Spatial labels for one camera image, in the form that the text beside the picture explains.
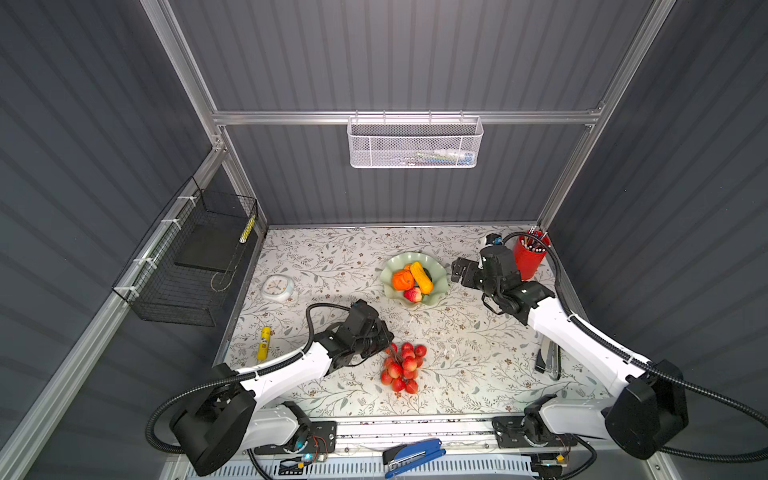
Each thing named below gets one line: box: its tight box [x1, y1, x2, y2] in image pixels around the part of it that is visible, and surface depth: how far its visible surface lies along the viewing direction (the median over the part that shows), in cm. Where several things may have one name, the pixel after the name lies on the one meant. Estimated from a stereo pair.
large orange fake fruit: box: [392, 270, 415, 291], surface depth 98 cm
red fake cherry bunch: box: [380, 342, 427, 395], surface depth 80 cm
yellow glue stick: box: [257, 326, 271, 361], surface depth 91 cm
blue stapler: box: [382, 438, 447, 479], surface depth 71 cm
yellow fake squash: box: [410, 261, 434, 295], surface depth 98 cm
